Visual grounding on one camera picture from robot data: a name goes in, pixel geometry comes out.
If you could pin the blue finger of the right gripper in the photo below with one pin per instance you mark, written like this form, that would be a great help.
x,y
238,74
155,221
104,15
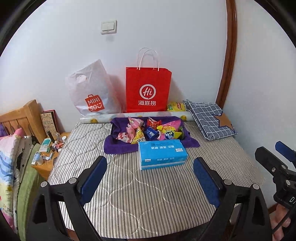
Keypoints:
x,y
285,151

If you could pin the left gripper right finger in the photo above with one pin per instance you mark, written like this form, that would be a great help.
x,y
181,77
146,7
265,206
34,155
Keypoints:
x,y
253,221

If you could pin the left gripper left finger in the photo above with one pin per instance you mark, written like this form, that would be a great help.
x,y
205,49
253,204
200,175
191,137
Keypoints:
x,y
46,221

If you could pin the pink yellow chip bag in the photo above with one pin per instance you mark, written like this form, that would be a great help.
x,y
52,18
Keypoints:
x,y
170,130

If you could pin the strawberry white snack bag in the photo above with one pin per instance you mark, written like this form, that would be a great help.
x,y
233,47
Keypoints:
x,y
124,137

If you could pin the blue cookie snack bag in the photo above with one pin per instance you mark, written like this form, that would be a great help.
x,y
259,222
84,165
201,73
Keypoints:
x,y
151,134

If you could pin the yellow snack bag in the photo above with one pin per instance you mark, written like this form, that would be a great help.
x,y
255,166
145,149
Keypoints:
x,y
139,136

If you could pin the red gold snack bag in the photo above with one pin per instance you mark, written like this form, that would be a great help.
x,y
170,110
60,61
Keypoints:
x,y
152,123

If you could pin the pink biscuit snack bag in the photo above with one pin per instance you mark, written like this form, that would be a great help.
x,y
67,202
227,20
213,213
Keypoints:
x,y
133,124

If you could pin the green blanket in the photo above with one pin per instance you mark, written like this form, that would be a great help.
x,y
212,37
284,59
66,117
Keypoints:
x,y
27,191

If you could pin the striped grey mattress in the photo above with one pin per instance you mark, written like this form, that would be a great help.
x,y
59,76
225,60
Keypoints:
x,y
135,203

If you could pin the wooden bedside table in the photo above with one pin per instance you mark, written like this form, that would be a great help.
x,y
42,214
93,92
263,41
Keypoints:
x,y
45,169

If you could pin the bottles and toiletries clutter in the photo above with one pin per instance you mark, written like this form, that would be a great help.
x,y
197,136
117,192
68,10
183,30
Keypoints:
x,y
49,147

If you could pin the pink floral bedding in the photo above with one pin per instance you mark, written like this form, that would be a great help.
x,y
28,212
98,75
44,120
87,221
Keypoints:
x,y
9,147

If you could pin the blue checked folded cloth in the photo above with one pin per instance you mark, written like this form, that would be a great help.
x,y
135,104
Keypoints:
x,y
211,120

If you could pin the purple towel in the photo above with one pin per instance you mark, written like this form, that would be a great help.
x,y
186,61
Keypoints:
x,y
114,146

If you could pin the framed picture board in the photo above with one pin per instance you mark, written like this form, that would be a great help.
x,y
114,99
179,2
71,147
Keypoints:
x,y
49,122

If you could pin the wooden headboard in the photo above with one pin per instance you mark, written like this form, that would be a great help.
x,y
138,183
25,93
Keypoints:
x,y
28,118

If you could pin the blue tissue pack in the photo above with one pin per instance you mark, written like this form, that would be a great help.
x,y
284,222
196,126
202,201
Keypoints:
x,y
161,154

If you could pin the yellow Lipton tea pack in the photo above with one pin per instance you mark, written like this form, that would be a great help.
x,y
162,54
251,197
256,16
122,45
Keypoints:
x,y
176,106

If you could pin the white Miniso plastic bag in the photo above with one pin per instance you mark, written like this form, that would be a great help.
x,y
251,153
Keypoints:
x,y
92,92

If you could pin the red paper shopping bag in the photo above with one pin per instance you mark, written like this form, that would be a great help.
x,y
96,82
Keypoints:
x,y
147,88

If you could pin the wooden door frame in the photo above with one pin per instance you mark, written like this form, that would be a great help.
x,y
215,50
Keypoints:
x,y
230,53

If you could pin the white wall light switch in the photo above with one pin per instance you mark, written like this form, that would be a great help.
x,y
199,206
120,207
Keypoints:
x,y
108,27

